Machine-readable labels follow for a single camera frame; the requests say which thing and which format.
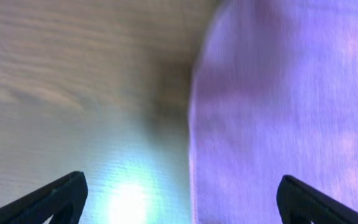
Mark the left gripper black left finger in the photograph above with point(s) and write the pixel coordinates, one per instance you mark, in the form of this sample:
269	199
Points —
61	202

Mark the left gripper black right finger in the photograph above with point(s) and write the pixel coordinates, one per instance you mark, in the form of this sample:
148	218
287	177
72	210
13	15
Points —
299	203

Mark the purple microfiber cloth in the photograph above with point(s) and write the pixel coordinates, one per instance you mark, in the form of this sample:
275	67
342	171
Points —
274	93

